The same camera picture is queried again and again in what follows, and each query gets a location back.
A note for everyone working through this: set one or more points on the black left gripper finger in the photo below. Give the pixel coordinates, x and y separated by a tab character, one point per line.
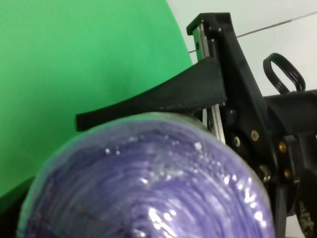
198	87

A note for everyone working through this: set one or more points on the green tablecloth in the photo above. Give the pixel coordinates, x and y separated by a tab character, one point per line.
60	58

